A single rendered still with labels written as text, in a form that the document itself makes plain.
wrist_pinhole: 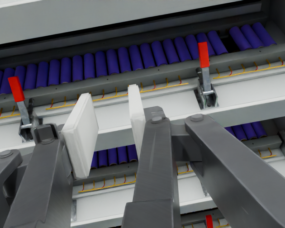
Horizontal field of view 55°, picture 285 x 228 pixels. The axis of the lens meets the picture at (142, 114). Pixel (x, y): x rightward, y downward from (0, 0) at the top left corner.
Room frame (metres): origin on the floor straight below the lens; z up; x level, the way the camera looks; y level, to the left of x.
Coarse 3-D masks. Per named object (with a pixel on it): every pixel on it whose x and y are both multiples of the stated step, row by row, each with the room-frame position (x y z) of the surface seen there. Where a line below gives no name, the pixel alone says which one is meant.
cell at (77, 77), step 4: (76, 56) 0.48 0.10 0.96; (80, 56) 0.48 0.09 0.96; (72, 60) 0.47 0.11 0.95; (76, 60) 0.47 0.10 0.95; (80, 60) 0.47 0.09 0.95; (72, 64) 0.46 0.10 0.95; (76, 64) 0.45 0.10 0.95; (80, 64) 0.46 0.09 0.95; (72, 68) 0.45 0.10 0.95; (76, 68) 0.45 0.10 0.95; (80, 68) 0.45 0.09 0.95; (72, 72) 0.44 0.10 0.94; (76, 72) 0.44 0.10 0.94; (80, 72) 0.44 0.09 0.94; (72, 76) 0.43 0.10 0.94; (76, 76) 0.43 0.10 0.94; (80, 76) 0.43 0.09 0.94; (72, 80) 0.42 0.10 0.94; (76, 80) 0.42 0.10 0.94; (80, 80) 0.42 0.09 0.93
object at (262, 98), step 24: (144, 24) 0.50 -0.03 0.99; (168, 24) 0.50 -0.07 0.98; (0, 48) 0.50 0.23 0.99; (24, 48) 0.50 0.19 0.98; (48, 48) 0.50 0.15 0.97; (240, 72) 0.40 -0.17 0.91; (96, 96) 0.40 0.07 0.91; (120, 96) 0.39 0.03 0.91; (168, 96) 0.38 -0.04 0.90; (192, 96) 0.37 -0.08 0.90; (240, 96) 0.35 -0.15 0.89; (264, 96) 0.34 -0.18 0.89; (48, 120) 0.37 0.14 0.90; (120, 120) 0.35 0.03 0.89; (216, 120) 0.34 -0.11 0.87; (240, 120) 0.34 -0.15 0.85; (0, 144) 0.34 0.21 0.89; (24, 144) 0.33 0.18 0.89; (96, 144) 0.34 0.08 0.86; (120, 144) 0.34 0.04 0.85
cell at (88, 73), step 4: (84, 56) 0.48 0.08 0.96; (88, 56) 0.47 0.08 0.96; (92, 56) 0.48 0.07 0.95; (84, 60) 0.47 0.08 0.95; (88, 60) 0.46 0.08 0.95; (92, 60) 0.46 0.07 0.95; (84, 64) 0.46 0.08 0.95; (88, 64) 0.45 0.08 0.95; (92, 64) 0.45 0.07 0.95; (84, 68) 0.45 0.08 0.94; (88, 68) 0.44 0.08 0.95; (92, 68) 0.44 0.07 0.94; (84, 72) 0.44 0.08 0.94; (88, 72) 0.43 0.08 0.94; (92, 72) 0.43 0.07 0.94; (88, 76) 0.42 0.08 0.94; (92, 76) 0.42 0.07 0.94
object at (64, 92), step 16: (256, 48) 0.41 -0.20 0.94; (272, 48) 0.41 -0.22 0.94; (176, 64) 0.41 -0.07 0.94; (192, 64) 0.40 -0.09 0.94; (224, 64) 0.40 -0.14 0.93; (240, 64) 0.40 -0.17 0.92; (256, 64) 0.40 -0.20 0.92; (96, 80) 0.40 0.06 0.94; (112, 80) 0.40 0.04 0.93; (128, 80) 0.40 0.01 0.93; (144, 80) 0.40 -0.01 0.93; (160, 80) 0.40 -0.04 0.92; (0, 96) 0.41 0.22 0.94; (32, 96) 0.39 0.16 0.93; (48, 96) 0.40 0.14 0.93; (64, 96) 0.40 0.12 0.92; (112, 96) 0.38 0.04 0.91; (0, 112) 0.39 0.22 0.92
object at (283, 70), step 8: (264, 72) 0.38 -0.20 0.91; (272, 72) 0.38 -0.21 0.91; (280, 72) 0.38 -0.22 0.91; (224, 80) 0.38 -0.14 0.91; (232, 80) 0.38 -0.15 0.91; (240, 80) 0.38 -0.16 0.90; (176, 88) 0.38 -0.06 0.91; (184, 88) 0.38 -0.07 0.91; (192, 88) 0.38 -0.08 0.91; (144, 96) 0.38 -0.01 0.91; (152, 96) 0.38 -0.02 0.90; (96, 104) 0.38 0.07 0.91; (104, 104) 0.38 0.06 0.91; (112, 104) 0.38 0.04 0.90; (48, 112) 0.38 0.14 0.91; (56, 112) 0.38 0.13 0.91; (64, 112) 0.38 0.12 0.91; (0, 120) 0.38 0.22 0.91; (8, 120) 0.38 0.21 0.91; (16, 120) 0.37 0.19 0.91
